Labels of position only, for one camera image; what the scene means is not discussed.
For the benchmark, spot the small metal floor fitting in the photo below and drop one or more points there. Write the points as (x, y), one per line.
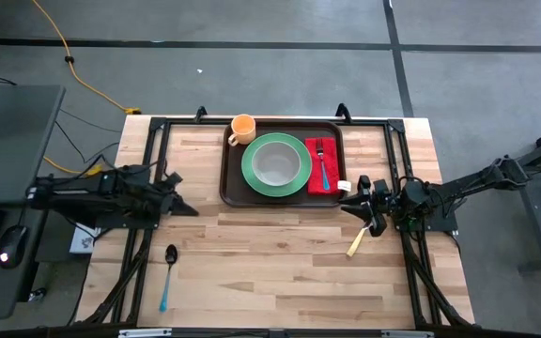
(37, 295)

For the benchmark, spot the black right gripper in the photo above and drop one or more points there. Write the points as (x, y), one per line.
(379, 202)

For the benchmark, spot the black table clamp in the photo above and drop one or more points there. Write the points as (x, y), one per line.
(343, 112)
(200, 114)

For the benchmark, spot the white napkin tag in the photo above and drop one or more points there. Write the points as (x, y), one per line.
(344, 186)

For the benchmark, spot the red cloth napkin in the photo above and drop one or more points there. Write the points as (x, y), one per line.
(313, 178)

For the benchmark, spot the silver metal bracket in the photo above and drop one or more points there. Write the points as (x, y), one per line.
(406, 333)
(143, 333)

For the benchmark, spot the black metal table frame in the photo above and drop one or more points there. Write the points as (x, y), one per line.
(186, 121)

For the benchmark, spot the dark brown plastic tray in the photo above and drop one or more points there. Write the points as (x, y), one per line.
(233, 188)

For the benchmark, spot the white printed box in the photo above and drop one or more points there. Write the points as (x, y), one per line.
(82, 241)

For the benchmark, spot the grey bowl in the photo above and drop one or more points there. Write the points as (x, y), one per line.
(276, 164)

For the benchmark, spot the dark grey desk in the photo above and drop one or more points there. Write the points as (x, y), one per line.
(12, 136)

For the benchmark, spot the black computer mouse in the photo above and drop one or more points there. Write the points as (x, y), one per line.
(11, 246)

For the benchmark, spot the green plate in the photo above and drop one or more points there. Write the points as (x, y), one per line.
(246, 164)

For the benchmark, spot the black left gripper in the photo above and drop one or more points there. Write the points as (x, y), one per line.
(162, 197)

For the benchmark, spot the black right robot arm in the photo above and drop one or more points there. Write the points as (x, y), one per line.
(468, 180)

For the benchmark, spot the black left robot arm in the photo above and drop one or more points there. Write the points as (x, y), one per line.
(78, 197)

